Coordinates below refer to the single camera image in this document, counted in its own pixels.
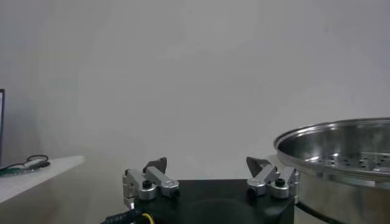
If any dark framed monitor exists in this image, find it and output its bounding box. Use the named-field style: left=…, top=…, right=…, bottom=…
left=0, top=88, right=5, bottom=167

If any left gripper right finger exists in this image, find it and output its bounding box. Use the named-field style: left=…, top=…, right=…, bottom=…
left=246, top=156, right=299, bottom=204

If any black looped cable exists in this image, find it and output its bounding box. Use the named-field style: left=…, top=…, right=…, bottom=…
left=26, top=154, right=51, bottom=170

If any steel perforated steamer basket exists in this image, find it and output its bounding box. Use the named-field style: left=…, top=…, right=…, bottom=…
left=273, top=117, right=390, bottom=224

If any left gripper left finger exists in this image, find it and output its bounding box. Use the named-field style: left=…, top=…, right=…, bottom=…
left=122, top=157, right=180, bottom=210

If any white side table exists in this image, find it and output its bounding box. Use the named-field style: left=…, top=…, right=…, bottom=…
left=0, top=155, right=85, bottom=205

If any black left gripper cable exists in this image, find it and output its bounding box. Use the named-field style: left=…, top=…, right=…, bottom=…
left=102, top=209, right=156, bottom=224

